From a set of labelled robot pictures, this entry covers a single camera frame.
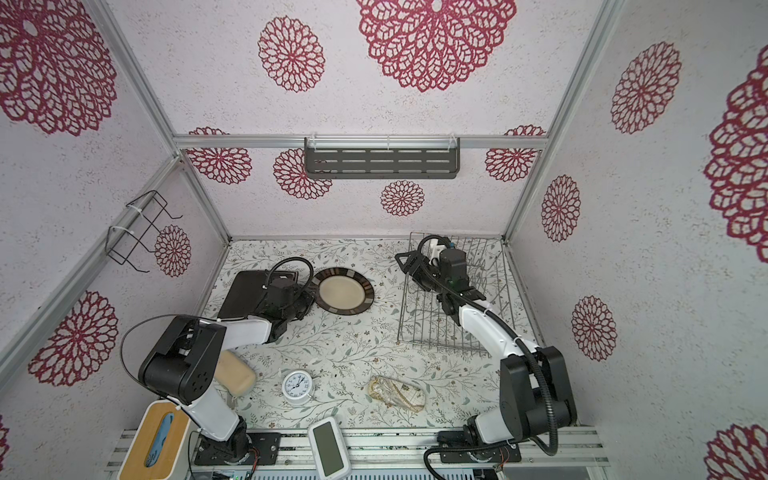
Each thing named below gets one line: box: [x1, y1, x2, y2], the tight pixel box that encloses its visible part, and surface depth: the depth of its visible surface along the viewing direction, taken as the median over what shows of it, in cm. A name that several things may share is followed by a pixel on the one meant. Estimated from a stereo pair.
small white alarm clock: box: [282, 370, 314, 405], surface depth 82 cm
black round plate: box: [312, 267, 375, 316], surface depth 106 cm
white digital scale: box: [307, 416, 352, 480], surface depth 71 cm
